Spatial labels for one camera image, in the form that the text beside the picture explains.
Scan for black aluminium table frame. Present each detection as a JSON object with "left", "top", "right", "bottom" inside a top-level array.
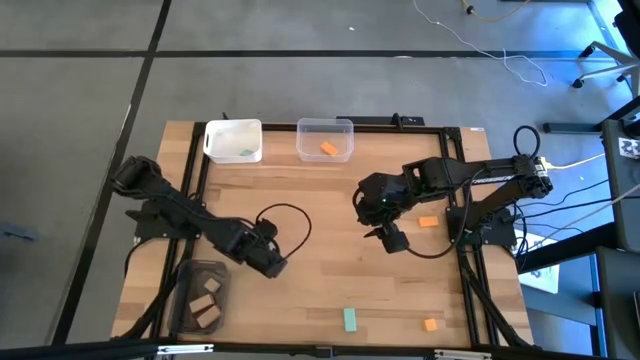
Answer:
[{"left": 149, "top": 119, "right": 532, "bottom": 349}]

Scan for clear plastic container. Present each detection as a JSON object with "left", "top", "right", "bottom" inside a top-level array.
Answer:
[{"left": 295, "top": 117, "right": 355, "bottom": 164}]

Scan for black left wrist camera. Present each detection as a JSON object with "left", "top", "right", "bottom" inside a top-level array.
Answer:
[{"left": 255, "top": 218, "right": 280, "bottom": 242}]

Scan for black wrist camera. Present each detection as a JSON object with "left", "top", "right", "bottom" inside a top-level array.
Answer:
[
  {"left": 255, "top": 218, "right": 280, "bottom": 242},
  {"left": 382, "top": 223, "right": 411, "bottom": 255}
]

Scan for black left camera cable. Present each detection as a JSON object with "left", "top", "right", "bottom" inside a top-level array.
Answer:
[{"left": 255, "top": 202, "right": 313, "bottom": 259}]

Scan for white plastic bin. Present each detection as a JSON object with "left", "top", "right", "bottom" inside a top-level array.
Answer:
[{"left": 202, "top": 118, "right": 264, "bottom": 165}]

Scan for black camera cable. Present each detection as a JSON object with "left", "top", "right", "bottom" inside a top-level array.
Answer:
[
  {"left": 403, "top": 169, "right": 474, "bottom": 260},
  {"left": 255, "top": 202, "right": 313, "bottom": 259}
]

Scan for black right camera cable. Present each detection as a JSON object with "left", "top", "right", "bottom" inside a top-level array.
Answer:
[{"left": 403, "top": 169, "right": 474, "bottom": 260}]

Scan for yellow cable with plug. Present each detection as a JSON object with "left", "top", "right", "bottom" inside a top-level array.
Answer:
[{"left": 460, "top": 0, "right": 532, "bottom": 24}]

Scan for cream power strip cable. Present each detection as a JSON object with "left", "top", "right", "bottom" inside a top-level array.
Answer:
[{"left": 547, "top": 152, "right": 607, "bottom": 170}]

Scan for dark grey desk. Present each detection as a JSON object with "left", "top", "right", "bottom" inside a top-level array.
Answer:
[{"left": 514, "top": 94, "right": 640, "bottom": 360}]

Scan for black white fiducial tag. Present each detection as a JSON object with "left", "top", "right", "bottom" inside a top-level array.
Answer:
[{"left": 618, "top": 137, "right": 640, "bottom": 161}]

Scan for white floor cable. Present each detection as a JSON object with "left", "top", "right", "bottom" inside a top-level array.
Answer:
[{"left": 412, "top": 0, "right": 550, "bottom": 88}]

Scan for black right arm cable loop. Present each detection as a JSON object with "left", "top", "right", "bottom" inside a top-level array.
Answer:
[{"left": 512, "top": 124, "right": 542, "bottom": 157}]

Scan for beige thin cable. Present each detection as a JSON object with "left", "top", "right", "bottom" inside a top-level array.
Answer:
[{"left": 522, "top": 183, "right": 640, "bottom": 253}]

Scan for dark translucent plastic container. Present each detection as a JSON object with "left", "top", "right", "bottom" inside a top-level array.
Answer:
[{"left": 168, "top": 258, "right": 232, "bottom": 336}]

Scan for black power cable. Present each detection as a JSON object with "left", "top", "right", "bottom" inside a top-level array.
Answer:
[
  {"left": 509, "top": 197, "right": 615, "bottom": 222},
  {"left": 547, "top": 177, "right": 611, "bottom": 206}
]

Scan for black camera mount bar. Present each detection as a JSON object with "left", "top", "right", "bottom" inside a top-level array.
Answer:
[{"left": 335, "top": 112, "right": 427, "bottom": 127}]

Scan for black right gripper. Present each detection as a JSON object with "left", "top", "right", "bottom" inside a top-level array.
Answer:
[{"left": 356, "top": 202, "right": 401, "bottom": 240}]

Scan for white printed paper sheet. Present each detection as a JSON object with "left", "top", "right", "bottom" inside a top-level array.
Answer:
[{"left": 518, "top": 233, "right": 562, "bottom": 296}]

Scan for office chair with casters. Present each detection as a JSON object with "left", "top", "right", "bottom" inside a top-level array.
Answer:
[{"left": 571, "top": 0, "right": 640, "bottom": 99}]

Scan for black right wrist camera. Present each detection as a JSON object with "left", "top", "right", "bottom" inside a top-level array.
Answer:
[{"left": 382, "top": 223, "right": 411, "bottom": 255}]

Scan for black overhead rig bar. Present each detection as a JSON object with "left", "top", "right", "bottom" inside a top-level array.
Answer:
[{"left": 0, "top": 337, "right": 640, "bottom": 360}]

